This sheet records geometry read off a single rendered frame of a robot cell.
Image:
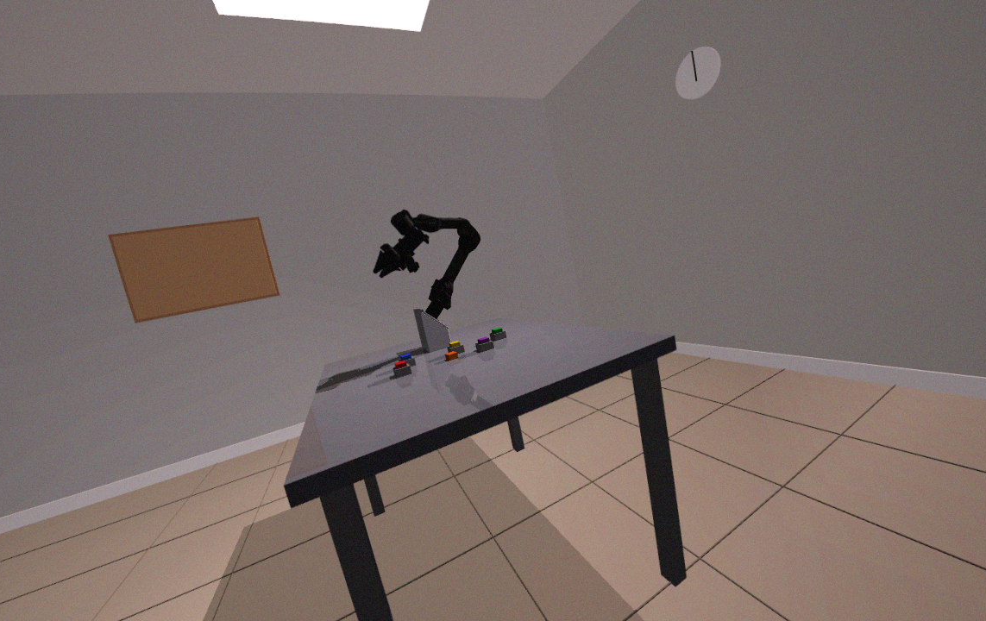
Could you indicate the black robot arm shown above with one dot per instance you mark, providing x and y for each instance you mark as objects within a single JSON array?
[{"x": 442, "y": 289}]

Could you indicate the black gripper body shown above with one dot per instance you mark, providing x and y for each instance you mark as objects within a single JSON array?
[{"x": 393, "y": 252}]

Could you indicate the red button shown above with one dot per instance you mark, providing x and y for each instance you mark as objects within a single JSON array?
[{"x": 401, "y": 369}]

